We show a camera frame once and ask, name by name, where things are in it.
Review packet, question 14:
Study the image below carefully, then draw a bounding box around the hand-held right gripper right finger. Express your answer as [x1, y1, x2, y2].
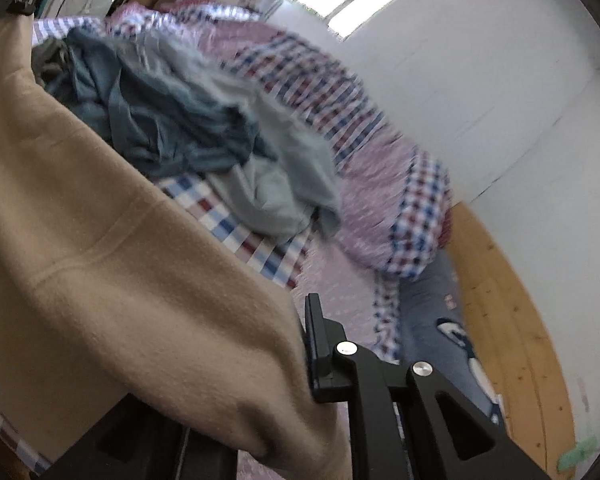
[304, 292, 551, 480]

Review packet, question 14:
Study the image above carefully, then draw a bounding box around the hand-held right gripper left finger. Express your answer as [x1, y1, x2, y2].
[42, 392, 241, 480]

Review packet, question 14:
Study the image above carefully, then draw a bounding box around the tan shirt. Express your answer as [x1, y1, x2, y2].
[0, 12, 351, 480]

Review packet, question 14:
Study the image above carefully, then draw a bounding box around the blue plush pillow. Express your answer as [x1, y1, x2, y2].
[397, 247, 506, 428]

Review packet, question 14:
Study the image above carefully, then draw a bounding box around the light blue shirt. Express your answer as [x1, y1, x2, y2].
[125, 35, 343, 241]

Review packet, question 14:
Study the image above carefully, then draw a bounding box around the purple checked quilt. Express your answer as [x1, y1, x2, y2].
[105, 0, 453, 281]

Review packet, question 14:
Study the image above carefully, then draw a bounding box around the teal shirt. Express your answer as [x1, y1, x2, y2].
[42, 26, 281, 178]

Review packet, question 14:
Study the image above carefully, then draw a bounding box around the dark grey shirt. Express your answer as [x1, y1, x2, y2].
[30, 37, 73, 88]

